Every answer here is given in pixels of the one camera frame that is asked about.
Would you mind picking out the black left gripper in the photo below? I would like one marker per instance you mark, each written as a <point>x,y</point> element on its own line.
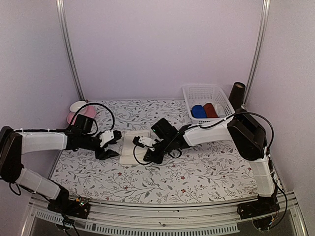
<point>106,155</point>

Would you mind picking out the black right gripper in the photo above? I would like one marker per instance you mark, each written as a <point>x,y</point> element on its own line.
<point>152,157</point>

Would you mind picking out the cream cloth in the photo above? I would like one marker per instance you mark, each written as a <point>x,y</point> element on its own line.
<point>127,157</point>

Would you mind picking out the blue microfibre towel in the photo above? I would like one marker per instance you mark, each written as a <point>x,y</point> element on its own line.
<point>198,111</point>

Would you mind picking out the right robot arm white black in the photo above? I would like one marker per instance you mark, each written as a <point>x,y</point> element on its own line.
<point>248,135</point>

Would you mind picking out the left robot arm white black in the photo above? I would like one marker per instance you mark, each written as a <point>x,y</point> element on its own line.
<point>15,143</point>

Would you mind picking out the pink saucer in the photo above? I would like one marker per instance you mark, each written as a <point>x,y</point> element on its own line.
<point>88,111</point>

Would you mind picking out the red-brown rolled towel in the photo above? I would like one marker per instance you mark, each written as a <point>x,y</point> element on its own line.
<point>210,111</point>

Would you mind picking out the white perforated plastic basket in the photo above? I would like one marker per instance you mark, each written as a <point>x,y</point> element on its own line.
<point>201,94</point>

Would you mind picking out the floral patterned table mat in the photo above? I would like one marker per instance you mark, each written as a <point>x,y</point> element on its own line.
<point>207,173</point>

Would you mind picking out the clear plastic item in basket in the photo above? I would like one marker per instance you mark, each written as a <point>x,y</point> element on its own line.
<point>219,110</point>

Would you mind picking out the white teacup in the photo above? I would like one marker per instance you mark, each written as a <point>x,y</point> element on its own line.
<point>76,106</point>

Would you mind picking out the dark brown cylinder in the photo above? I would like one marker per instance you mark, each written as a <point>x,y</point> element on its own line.
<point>236,95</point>

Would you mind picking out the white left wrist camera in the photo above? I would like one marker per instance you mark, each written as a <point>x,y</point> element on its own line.
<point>109,137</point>

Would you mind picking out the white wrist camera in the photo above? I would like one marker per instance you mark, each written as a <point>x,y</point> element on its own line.
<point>109,137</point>
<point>144,142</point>

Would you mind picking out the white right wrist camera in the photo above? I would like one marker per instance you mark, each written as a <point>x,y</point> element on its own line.
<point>144,142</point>

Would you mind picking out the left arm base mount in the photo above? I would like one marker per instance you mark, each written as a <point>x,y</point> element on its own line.
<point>70,207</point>

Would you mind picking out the aluminium front rail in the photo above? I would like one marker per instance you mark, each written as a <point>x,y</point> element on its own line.
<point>205,219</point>

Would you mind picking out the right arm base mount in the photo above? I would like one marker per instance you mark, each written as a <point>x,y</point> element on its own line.
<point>255,209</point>

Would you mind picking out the left aluminium frame post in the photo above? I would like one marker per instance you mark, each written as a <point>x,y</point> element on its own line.
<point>68,48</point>

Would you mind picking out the aluminium frame post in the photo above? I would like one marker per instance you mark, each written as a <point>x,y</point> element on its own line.
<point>258,47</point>
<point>68,48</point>

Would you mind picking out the right aluminium frame post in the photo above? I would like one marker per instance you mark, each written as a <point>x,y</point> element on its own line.
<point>258,47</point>

